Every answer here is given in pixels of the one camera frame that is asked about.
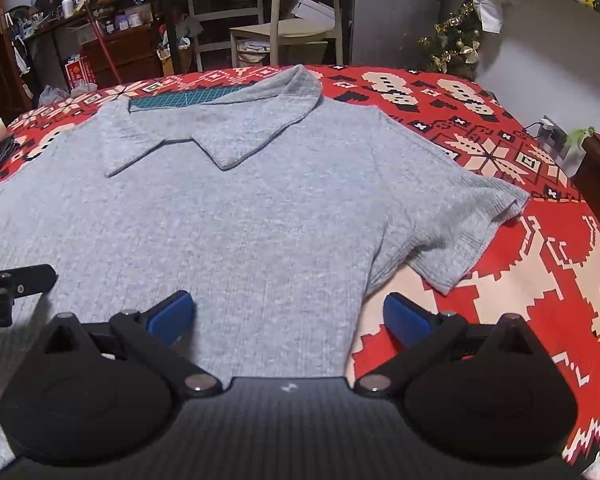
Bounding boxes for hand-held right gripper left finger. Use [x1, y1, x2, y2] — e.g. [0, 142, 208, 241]
[45, 290, 223, 400]

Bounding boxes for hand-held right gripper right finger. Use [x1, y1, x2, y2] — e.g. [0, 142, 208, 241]
[354, 291, 556, 397]

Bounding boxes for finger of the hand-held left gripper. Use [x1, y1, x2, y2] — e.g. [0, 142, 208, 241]
[0, 264, 58, 297]

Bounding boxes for grey ribbed polo shirt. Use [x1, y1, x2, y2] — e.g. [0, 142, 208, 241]
[0, 64, 531, 466]

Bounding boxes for red patterned blanket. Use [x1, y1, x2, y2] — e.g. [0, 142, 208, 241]
[5, 64, 600, 478]

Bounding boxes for white plastic bag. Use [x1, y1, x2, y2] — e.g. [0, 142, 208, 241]
[37, 85, 71, 108]

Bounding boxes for red cardboard box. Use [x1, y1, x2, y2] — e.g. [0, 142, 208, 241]
[64, 55, 97, 90]

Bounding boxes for green cutting mat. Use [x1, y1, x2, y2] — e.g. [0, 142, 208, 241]
[130, 87, 243, 111]

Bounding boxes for wooden drawer cabinet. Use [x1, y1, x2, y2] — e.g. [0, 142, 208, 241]
[82, 22, 163, 86]

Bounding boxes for small green plant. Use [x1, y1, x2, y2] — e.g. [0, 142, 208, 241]
[562, 126, 596, 148]

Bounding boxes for small decorated Christmas tree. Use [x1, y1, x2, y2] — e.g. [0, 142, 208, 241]
[419, 2, 483, 81]

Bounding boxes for grey refrigerator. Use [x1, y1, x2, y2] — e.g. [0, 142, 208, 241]
[350, 0, 443, 66]

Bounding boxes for white drawer unit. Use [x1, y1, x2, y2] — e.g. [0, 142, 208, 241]
[186, 0, 266, 73]

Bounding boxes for white hanging cloth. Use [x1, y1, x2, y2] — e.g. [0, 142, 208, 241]
[475, 0, 506, 31]

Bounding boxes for red handled broom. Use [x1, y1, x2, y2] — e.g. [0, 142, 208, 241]
[82, 0, 123, 86]

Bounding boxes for white wall power socket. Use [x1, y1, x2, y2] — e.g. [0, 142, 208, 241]
[537, 117, 566, 151]

